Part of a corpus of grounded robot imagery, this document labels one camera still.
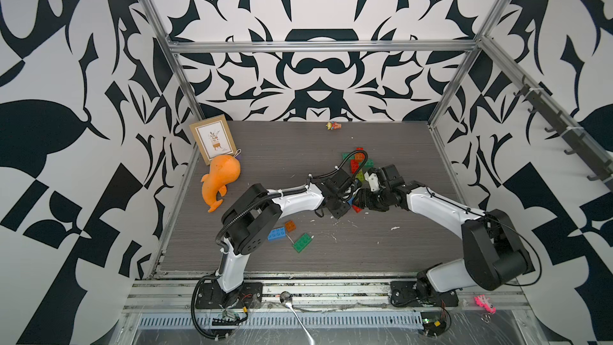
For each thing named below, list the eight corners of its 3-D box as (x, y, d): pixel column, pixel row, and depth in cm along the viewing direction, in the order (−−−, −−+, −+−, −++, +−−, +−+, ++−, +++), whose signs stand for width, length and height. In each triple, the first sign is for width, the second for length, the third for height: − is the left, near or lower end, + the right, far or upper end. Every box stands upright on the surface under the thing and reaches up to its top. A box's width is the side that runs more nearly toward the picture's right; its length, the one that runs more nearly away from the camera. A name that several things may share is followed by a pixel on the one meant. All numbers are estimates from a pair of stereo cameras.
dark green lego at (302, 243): (292, 246, 86) (292, 244, 84) (305, 233, 89) (305, 231, 87) (298, 253, 84) (298, 251, 83) (311, 240, 87) (311, 238, 86)
